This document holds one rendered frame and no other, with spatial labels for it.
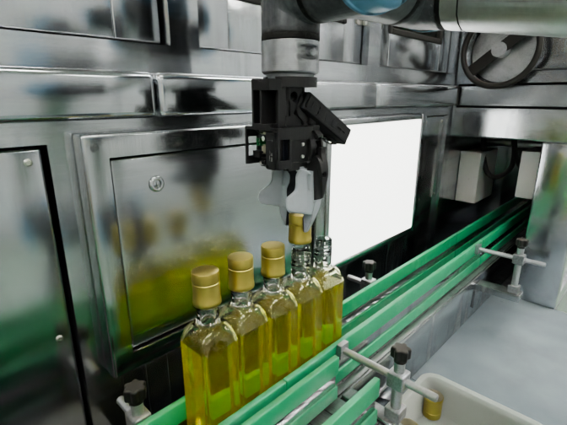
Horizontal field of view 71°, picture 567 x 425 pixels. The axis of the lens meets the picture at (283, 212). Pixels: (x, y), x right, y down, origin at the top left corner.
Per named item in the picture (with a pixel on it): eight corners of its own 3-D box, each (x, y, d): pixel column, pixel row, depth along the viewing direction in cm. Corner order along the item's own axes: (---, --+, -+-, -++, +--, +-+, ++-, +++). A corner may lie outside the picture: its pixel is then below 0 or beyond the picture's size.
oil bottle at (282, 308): (273, 390, 68) (272, 276, 62) (299, 407, 64) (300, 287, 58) (249, 408, 64) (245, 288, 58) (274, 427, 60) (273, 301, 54)
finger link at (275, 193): (251, 223, 60) (255, 164, 56) (280, 216, 64) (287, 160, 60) (263, 232, 58) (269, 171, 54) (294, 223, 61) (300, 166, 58)
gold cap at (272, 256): (272, 266, 60) (272, 238, 59) (290, 272, 57) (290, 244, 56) (256, 273, 57) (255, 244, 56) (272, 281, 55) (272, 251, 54)
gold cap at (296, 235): (300, 235, 63) (300, 208, 62) (316, 241, 60) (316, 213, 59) (283, 240, 61) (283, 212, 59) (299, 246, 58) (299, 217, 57)
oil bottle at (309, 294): (297, 374, 72) (299, 265, 66) (321, 390, 68) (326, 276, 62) (275, 390, 68) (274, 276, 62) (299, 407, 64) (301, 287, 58)
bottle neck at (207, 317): (210, 310, 52) (208, 277, 51) (224, 319, 50) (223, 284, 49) (191, 320, 50) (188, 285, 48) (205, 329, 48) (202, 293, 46)
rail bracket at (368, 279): (351, 303, 97) (353, 252, 94) (375, 313, 93) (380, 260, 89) (342, 309, 95) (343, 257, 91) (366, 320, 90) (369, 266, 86)
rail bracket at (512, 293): (471, 299, 118) (482, 228, 111) (536, 320, 106) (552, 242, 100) (465, 305, 114) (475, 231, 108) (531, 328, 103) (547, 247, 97)
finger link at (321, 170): (298, 199, 57) (292, 138, 55) (307, 197, 58) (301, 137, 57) (321, 201, 53) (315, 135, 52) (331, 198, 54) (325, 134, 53)
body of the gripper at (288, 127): (244, 168, 55) (241, 77, 52) (290, 162, 61) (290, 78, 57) (279, 176, 50) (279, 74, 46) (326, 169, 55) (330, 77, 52)
